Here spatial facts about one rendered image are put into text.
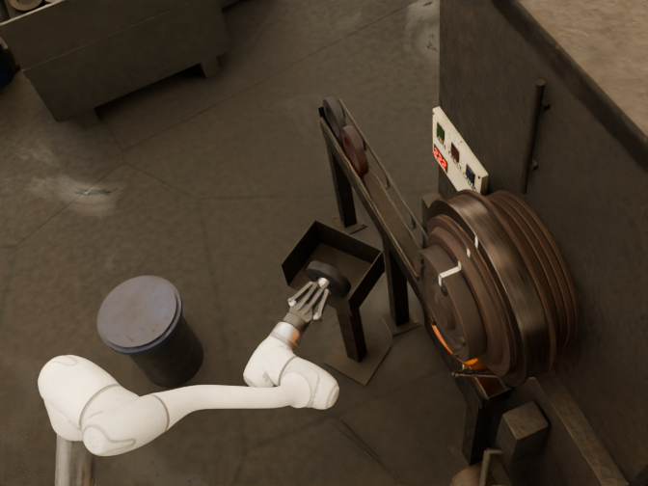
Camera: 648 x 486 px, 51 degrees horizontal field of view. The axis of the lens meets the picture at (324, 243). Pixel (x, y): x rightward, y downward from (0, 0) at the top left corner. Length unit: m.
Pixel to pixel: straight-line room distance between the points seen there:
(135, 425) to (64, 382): 0.21
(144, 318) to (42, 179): 1.46
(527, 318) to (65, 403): 1.06
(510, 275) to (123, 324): 1.58
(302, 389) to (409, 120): 1.92
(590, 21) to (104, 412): 1.27
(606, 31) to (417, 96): 2.43
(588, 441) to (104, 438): 1.12
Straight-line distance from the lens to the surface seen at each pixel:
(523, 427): 1.87
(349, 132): 2.44
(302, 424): 2.74
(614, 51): 1.24
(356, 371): 2.78
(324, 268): 2.13
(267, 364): 2.03
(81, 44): 3.67
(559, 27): 1.27
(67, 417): 1.75
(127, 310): 2.65
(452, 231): 1.54
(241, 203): 3.33
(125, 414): 1.66
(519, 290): 1.46
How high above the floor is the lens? 2.56
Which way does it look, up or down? 55 degrees down
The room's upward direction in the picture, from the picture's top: 13 degrees counter-clockwise
